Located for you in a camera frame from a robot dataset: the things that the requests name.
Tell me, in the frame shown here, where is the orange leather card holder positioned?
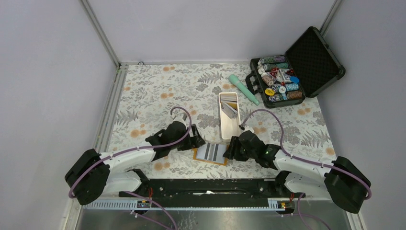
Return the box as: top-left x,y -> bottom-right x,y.
192,142 -> 228,166

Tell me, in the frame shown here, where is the silver card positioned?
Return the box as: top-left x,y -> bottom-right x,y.
204,143 -> 214,160
212,144 -> 226,163

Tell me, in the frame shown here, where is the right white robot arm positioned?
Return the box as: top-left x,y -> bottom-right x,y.
223,131 -> 371,214

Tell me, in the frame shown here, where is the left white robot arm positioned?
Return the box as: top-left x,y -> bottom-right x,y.
64,121 -> 206,205

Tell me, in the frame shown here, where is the grey card in tray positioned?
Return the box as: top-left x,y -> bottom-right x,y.
221,103 -> 238,119

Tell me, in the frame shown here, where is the cards stack in tray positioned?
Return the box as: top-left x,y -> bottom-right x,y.
219,94 -> 237,104

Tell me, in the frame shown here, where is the white plastic tray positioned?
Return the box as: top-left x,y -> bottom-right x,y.
218,92 -> 241,140

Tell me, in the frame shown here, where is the floral table mat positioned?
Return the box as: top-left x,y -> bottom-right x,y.
108,64 -> 336,179

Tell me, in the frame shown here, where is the black poker chip case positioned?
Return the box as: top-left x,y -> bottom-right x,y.
246,26 -> 346,108

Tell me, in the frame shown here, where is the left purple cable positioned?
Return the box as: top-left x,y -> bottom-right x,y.
68,106 -> 193,230

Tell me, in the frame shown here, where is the purple cable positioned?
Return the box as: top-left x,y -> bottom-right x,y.
239,109 -> 372,230
68,106 -> 193,230

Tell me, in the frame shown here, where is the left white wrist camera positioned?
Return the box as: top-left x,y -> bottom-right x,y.
172,113 -> 188,125

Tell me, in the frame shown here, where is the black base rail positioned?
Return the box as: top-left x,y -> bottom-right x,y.
134,179 -> 300,208

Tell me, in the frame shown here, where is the mint green handle tool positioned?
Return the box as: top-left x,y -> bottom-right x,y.
228,74 -> 259,105

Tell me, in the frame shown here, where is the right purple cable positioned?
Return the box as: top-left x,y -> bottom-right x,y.
239,109 -> 372,230

